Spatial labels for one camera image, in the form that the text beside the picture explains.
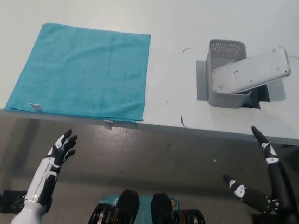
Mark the small white tag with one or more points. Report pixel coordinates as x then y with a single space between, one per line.
108 124

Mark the teal microfibre cloth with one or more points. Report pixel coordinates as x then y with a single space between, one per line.
83 73

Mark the grey perforated plastic basket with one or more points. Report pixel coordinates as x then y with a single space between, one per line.
222 48

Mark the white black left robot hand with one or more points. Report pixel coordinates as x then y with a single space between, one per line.
44 175

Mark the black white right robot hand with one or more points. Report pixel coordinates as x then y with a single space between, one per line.
279 185

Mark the black robot legs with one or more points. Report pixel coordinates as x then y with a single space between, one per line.
127 205

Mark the white calculator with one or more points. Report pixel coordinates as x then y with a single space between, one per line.
252 72

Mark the grey flat sheet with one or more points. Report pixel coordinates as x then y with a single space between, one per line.
201 80

